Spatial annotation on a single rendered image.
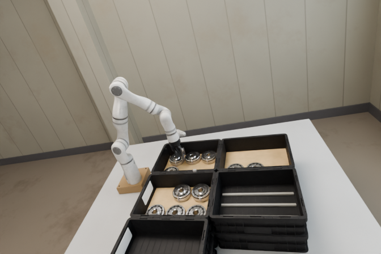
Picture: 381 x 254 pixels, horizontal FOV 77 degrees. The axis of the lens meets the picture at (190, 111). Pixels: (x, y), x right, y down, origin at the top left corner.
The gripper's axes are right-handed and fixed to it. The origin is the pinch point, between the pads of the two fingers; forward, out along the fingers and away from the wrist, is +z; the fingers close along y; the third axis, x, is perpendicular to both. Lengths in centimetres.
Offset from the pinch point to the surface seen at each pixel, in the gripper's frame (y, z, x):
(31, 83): -274, -43, -41
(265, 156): 41, 7, 34
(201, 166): 14.1, 5.5, 4.9
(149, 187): 8.7, -1.4, -28.8
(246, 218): 66, -3, -13
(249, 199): 54, 7, 2
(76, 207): -148, 83, -72
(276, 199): 64, 7, 10
